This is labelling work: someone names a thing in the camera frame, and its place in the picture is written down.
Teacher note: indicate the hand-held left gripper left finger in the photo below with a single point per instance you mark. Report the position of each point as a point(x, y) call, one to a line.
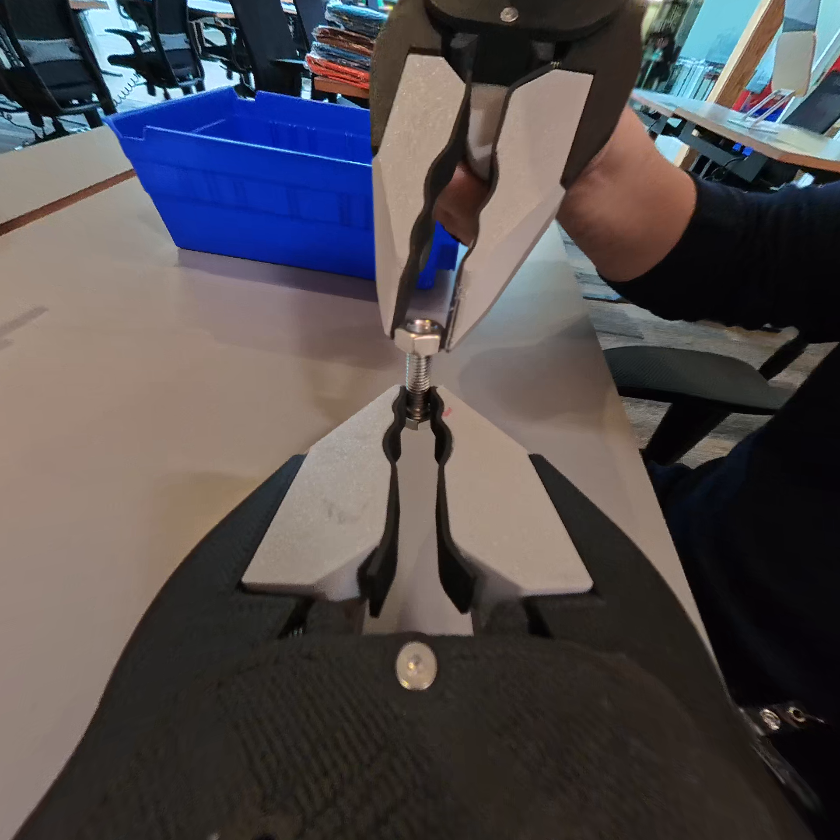
point(328, 505)

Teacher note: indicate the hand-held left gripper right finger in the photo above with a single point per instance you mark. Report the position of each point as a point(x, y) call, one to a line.
point(512, 512)

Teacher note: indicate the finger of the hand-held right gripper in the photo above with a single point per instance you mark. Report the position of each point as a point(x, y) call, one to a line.
point(531, 170)
point(410, 164)

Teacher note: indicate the blue plastic bin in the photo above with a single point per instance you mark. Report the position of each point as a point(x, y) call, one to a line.
point(262, 197)

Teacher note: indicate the silver bolt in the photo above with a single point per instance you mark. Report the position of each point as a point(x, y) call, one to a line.
point(418, 377)

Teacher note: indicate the silver hex nut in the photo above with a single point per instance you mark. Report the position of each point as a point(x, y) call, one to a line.
point(407, 338)

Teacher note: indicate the person's right forearm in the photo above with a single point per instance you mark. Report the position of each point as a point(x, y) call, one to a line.
point(754, 262)

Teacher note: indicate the person's right hand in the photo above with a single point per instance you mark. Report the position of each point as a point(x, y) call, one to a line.
point(630, 210)

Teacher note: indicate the stack of folded cloths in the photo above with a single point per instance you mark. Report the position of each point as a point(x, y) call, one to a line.
point(341, 46)

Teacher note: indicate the office desk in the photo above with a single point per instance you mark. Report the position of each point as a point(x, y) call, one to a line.
point(754, 131)

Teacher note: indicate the clear acrylic sign stand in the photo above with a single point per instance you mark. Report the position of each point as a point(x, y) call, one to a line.
point(768, 108)

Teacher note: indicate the cardboard sheet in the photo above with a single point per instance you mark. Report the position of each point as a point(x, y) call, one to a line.
point(795, 62)

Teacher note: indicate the black office chair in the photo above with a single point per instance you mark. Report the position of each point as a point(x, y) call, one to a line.
point(167, 46)
point(262, 39)
point(52, 59)

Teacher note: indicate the person's black chair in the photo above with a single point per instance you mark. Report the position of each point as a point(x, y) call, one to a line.
point(689, 377)

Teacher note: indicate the wooden post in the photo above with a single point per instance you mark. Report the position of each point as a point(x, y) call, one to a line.
point(748, 59)

